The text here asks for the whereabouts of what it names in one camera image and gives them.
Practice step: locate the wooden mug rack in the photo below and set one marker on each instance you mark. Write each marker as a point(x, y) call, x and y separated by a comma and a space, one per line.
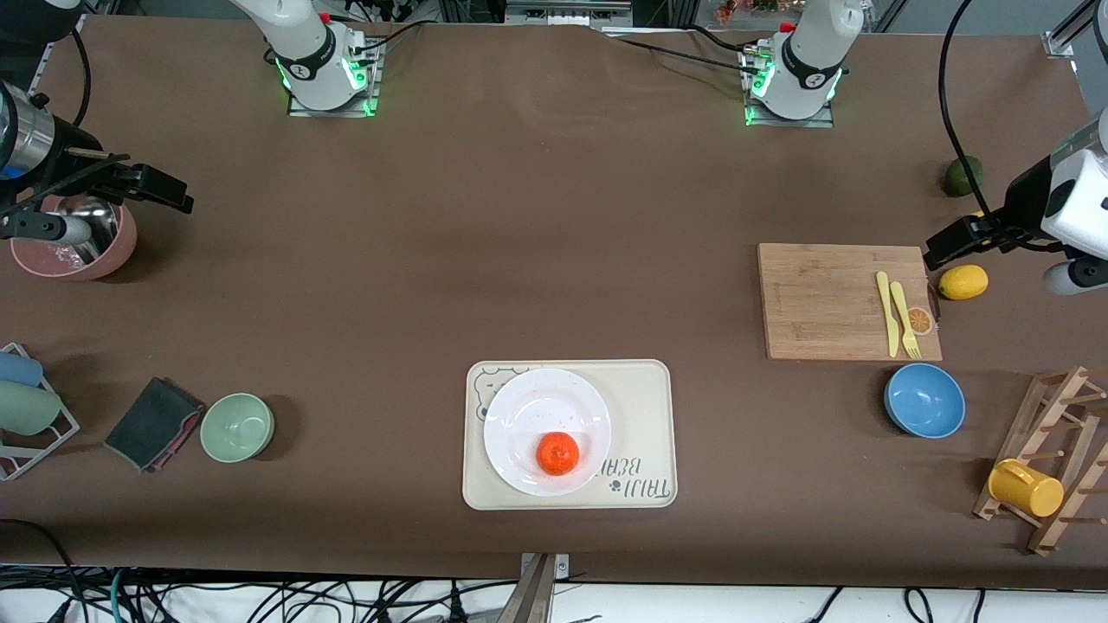
point(1030, 441)

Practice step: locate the yellow mug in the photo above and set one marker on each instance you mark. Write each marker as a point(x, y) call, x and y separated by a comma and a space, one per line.
point(1030, 491)

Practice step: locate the yellow plastic fork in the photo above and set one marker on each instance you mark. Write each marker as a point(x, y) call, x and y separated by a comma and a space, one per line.
point(905, 320)

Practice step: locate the yellow plastic knife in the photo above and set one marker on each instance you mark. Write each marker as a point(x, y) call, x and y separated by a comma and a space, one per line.
point(890, 329)

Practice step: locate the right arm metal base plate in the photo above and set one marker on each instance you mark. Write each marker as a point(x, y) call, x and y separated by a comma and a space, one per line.
point(299, 112)

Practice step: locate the dark green avocado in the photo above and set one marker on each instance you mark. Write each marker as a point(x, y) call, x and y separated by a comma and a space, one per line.
point(956, 180)

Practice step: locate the dark grey folded cloth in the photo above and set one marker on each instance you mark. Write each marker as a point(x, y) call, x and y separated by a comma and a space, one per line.
point(151, 424)

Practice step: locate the cream bear print tray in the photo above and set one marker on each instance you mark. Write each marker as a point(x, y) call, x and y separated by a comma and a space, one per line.
point(640, 407)

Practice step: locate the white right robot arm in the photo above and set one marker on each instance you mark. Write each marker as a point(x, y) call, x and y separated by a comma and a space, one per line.
point(307, 61)

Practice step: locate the orange slice print tag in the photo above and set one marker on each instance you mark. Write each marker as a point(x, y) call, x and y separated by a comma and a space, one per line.
point(922, 322)

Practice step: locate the blue bowl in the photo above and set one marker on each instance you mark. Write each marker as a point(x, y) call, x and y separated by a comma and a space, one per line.
point(924, 401)

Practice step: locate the white round plate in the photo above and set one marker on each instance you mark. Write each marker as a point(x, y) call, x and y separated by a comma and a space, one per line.
point(537, 415)

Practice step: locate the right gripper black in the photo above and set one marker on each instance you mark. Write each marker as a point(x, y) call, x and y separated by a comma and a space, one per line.
point(71, 152)

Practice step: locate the pale green bowl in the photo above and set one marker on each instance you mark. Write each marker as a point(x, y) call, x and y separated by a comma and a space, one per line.
point(236, 428)

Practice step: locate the wooden cutting board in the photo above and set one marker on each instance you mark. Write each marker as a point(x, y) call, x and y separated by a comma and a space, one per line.
point(814, 294)

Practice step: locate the pink bowl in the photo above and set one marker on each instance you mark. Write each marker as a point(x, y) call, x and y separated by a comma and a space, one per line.
point(52, 270)

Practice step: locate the orange fruit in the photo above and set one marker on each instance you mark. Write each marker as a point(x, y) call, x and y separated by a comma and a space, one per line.
point(557, 454)

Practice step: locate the aluminium frame rail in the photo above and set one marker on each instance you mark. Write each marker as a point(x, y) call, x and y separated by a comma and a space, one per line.
point(567, 13)

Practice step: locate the pale green cup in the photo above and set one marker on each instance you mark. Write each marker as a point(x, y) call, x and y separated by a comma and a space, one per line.
point(26, 408)

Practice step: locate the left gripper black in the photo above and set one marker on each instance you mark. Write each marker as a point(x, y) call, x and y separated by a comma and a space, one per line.
point(1027, 200)

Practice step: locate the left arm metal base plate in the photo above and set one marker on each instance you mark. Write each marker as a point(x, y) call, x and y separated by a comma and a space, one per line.
point(818, 124)

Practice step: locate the metal table corner clamp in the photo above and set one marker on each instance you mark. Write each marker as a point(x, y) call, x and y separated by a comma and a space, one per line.
point(1056, 45)

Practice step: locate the light blue cup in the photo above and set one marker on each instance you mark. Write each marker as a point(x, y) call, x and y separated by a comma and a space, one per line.
point(17, 369)

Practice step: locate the metal table edge bracket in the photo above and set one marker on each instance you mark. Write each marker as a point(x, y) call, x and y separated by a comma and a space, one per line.
point(538, 597)

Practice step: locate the metal scoop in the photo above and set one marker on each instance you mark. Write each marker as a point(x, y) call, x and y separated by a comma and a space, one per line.
point(99, 221)

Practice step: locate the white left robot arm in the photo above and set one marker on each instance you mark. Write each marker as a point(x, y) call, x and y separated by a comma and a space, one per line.
point(809, 78)

